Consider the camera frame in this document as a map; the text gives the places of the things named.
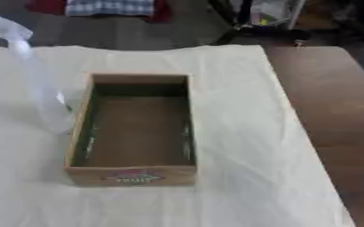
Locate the tan cardboard box green inside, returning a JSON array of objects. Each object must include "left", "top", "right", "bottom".
[{"left": 62, "top": 72, "right": 200, "bottom": 187}]

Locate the clear plastic bottle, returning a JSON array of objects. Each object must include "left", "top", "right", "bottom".
[{"left": 0, "top": 12, "right": 76, "bottom": 136}]

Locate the blue white checked cloth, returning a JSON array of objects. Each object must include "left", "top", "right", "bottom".
[{"left": 64, "top": 0, "right": 156, "bottom": 17}]

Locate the white bag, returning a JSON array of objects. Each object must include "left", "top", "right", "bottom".
[{"left": 250, "top": 0, "right": 306, "bottom": 28}]

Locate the red cloth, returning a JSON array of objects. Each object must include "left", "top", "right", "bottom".
[{"left": 25, "top": 0, "right": 175, "bottom": 24}]

